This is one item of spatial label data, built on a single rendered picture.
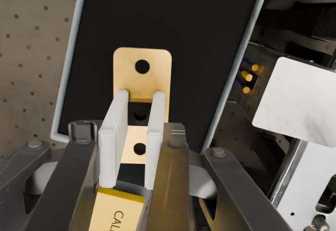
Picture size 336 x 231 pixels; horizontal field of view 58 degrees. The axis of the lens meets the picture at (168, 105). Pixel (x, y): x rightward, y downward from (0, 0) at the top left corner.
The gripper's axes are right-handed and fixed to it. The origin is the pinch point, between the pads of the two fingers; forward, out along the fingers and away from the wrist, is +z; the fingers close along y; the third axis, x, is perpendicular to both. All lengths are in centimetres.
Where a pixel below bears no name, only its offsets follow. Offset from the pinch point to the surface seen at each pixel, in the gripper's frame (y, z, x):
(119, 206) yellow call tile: -2.2, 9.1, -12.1
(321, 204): 29.0, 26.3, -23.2
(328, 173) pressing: 28.0, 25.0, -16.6
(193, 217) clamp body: 7.2, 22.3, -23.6
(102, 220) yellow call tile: -3.9, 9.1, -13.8
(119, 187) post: -2.5, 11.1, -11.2
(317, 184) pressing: 26.7, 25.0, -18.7
